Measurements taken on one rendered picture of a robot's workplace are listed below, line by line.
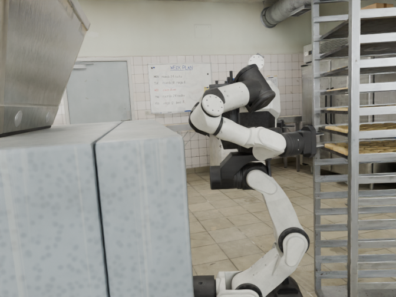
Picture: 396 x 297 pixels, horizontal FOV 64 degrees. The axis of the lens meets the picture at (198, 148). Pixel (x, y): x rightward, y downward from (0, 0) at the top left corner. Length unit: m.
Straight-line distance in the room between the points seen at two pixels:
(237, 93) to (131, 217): 0.97
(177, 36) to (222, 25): 0.86
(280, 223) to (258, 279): 0.29
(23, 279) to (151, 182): 0.09
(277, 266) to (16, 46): 1.46
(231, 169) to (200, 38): 4.60
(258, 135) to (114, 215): 0.91
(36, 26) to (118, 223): 0.18
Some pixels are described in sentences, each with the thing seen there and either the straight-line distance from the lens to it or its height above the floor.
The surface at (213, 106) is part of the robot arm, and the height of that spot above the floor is 1.19.
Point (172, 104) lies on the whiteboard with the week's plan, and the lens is 5.60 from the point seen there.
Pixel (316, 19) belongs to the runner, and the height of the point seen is 1.59.
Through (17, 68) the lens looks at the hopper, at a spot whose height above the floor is 1.23.
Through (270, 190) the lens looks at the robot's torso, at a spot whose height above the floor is 0.81.
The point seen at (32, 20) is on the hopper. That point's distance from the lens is 0.30.
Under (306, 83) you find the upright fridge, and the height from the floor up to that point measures 1.45.
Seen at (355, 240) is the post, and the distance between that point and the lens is 1.44.
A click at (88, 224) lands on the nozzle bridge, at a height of 1.13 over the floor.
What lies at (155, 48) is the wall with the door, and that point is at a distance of 5.66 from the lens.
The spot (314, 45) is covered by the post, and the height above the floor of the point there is 1.47.
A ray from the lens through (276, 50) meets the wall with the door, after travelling 6.41.
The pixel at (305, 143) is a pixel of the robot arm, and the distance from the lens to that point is 1.22.
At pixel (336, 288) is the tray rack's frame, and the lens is 2.07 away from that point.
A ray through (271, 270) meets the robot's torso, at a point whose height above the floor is 0.41.
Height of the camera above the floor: 1.19
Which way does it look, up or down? 7 degrees down
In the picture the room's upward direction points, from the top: 3 degrees counter-clockwise
